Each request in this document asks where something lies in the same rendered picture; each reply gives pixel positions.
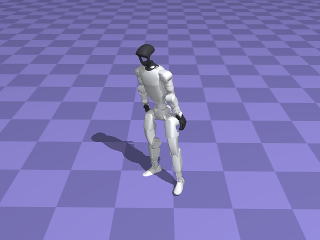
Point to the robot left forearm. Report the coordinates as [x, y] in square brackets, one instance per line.
[175, 107]

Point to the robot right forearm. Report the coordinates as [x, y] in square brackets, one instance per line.
[144, 98]

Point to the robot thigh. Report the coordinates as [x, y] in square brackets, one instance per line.
[150, 129]
[171, 133]

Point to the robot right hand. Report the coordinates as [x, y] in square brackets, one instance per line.
[146, 107]

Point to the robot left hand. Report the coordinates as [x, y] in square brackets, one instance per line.
[182, 121]

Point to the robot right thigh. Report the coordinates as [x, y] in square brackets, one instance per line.
[150, 129]

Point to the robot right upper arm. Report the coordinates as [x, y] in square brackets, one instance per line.
[141, 87]

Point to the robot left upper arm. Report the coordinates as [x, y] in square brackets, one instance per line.
[167, 78]

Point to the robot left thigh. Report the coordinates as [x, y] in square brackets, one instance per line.
[171, 133]

